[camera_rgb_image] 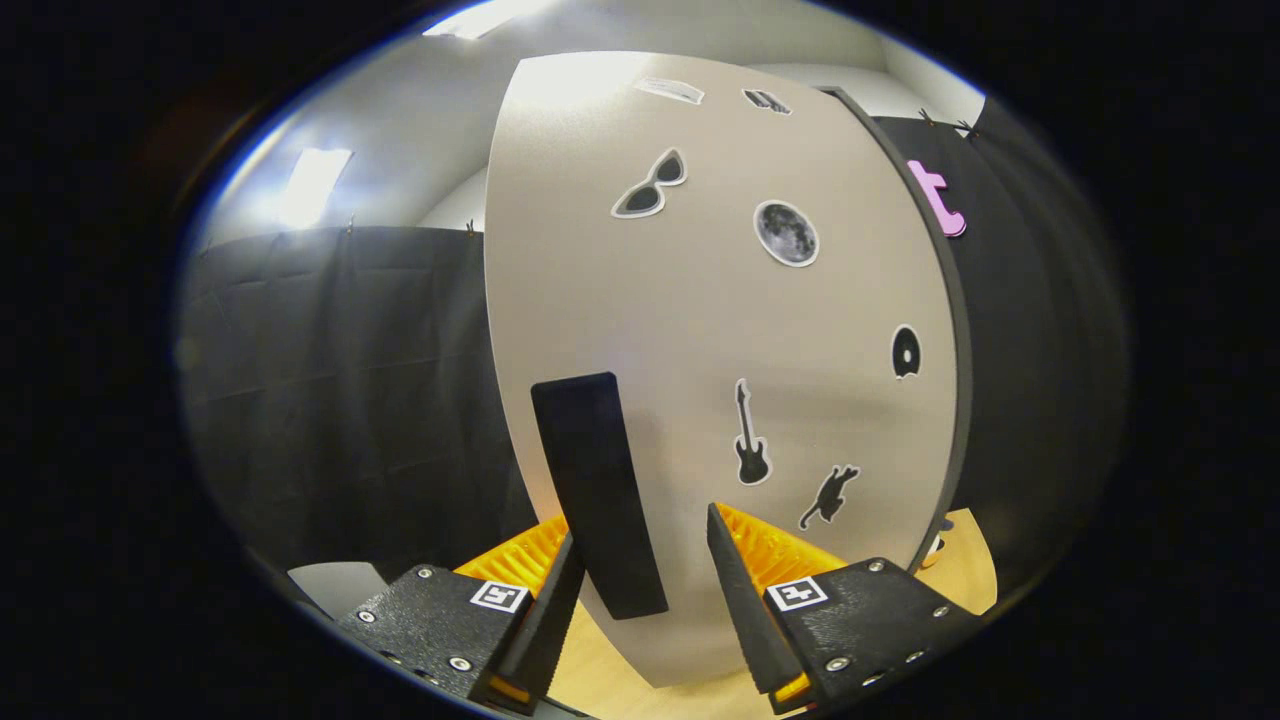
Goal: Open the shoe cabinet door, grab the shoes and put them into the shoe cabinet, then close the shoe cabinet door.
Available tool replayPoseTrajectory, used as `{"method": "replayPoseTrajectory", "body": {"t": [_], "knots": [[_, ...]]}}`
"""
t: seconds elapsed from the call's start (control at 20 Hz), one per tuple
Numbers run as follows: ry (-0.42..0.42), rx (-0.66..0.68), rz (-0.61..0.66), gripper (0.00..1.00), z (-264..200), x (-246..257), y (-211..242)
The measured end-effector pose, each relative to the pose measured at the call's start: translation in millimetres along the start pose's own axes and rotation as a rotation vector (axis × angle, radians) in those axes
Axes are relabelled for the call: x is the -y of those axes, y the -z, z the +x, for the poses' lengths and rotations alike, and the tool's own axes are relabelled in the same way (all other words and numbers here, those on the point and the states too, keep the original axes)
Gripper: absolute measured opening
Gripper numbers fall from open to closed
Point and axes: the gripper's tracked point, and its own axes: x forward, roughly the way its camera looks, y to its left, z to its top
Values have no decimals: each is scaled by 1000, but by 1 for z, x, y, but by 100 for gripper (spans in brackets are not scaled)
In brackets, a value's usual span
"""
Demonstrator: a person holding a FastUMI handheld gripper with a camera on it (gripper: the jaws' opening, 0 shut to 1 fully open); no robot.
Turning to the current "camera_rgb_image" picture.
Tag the beige shoe cabinet door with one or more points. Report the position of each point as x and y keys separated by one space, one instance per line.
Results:
x=700 y=330

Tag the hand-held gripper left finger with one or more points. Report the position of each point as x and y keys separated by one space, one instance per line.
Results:
x=545 y=630

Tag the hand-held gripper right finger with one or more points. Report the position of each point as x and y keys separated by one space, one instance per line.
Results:
x=745 y=610

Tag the black backdrop cloth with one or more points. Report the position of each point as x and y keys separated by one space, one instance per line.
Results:
x=350 y=380

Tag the dark grey shoe cabinet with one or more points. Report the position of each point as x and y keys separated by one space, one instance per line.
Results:
x=966 y=340

